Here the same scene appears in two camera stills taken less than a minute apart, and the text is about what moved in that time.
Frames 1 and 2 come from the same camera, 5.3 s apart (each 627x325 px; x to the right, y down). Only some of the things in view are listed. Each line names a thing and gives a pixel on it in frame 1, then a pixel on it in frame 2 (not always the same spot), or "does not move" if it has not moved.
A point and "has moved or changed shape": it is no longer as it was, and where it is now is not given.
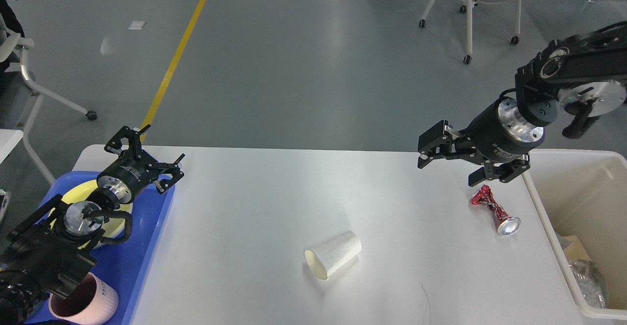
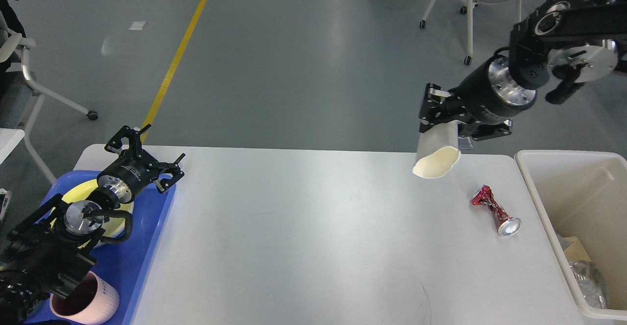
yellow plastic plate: (116, 221) does not move
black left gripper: (134, 169) does not move
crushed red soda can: (505, 225) does not move
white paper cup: (325, 257) has moved or changed shape
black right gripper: (497, 133) → (486, 94)
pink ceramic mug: (93, 300) does not move
